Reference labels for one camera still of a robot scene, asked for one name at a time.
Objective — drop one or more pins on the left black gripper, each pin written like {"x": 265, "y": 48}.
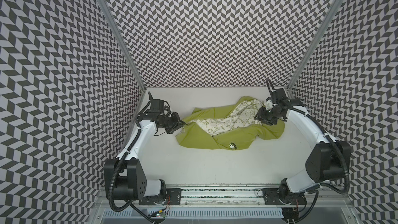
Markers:
{"x": 176, "y": 122}

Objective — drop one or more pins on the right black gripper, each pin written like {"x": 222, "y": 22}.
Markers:
{"x": 266, "y": 115}

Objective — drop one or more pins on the lime green zip jacket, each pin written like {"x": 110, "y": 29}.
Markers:
{"x": 230, "y": 127}

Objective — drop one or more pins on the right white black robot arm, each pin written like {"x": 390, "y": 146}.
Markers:
{"x": 328, "y": 163}

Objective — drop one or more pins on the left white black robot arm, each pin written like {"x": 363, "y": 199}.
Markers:
{"x": 124, "y": 176}

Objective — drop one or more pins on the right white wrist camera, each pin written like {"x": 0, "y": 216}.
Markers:
{"x": 268, "y": 104}

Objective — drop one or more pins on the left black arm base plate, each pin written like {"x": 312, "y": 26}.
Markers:
{"x": 171, "y": 196}

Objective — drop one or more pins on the aluminium front mounting rail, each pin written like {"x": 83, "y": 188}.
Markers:
{"x": 249, "y": 195}

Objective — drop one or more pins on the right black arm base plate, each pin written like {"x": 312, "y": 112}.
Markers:
{"x": 274, "y": 196}

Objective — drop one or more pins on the left aluminium corner post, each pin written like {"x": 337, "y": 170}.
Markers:
{"x": 120, "y": 40}

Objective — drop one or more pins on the aluminium corner post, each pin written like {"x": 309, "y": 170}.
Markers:
{"x": 331, "y": 13}
{"x": 120, "y": 40}

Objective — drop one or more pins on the right aluminium corner post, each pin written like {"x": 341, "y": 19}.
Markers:
{"x": 331, "y": 13}

